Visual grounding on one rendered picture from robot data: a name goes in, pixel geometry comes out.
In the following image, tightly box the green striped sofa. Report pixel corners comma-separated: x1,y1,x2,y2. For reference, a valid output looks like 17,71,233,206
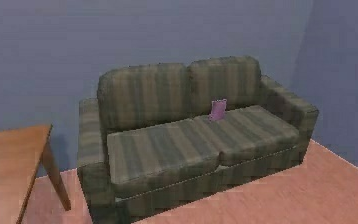
76,55,320,224

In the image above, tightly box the small purple box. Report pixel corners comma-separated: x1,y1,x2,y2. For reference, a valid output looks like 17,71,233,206
208,98,228,122

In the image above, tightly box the brown wooden table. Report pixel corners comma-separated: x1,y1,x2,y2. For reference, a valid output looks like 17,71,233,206
0,124,72,224

